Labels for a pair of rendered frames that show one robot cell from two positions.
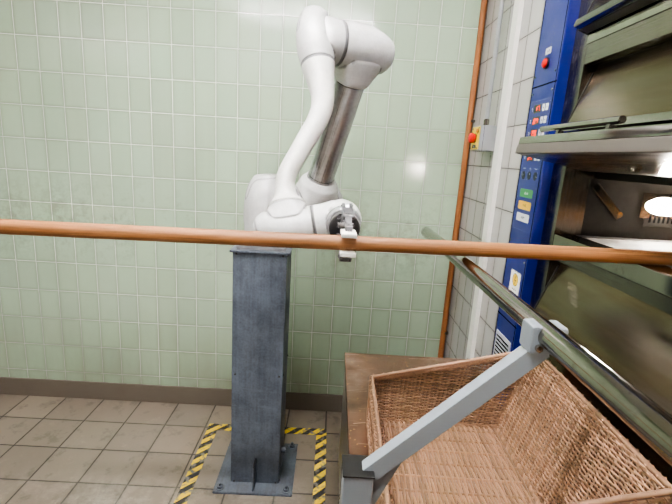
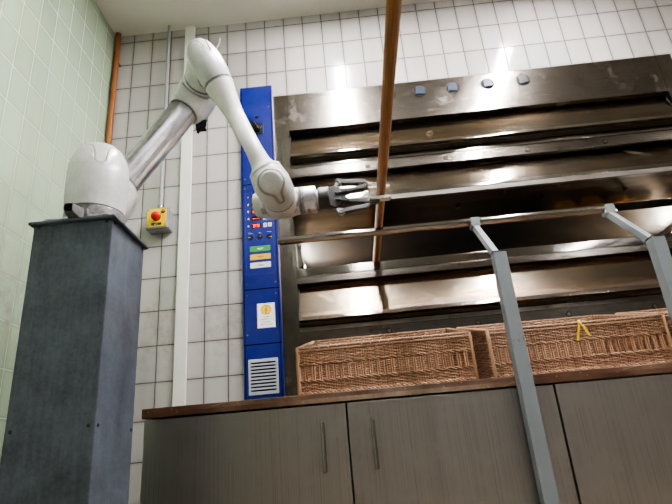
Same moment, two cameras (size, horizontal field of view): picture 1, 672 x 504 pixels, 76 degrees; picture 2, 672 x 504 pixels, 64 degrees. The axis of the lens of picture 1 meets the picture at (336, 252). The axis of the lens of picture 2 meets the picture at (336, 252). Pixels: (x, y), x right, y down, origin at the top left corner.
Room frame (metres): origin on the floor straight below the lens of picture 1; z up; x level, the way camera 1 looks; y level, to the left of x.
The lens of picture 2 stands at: (0.93, 1.54, 0.38)
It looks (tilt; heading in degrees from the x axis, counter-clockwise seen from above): 22 degrees up; 273
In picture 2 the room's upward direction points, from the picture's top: 5 degrees counter-clockwise
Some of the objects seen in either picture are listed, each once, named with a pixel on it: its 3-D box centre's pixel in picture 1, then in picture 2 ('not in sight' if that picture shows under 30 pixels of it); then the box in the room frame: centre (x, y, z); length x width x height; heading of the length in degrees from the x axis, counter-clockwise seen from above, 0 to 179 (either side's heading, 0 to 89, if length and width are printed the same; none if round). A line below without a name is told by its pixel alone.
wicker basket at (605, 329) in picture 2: not in sight; (551, 342); (0.31, -0.37, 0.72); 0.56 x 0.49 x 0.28; 2
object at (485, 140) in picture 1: (483, 138); (159, 220); (1.82, -0.57, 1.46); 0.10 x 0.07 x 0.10; 1
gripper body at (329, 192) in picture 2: (344, 229); (331, 197); (1.01, -0.02, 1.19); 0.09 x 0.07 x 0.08; 2
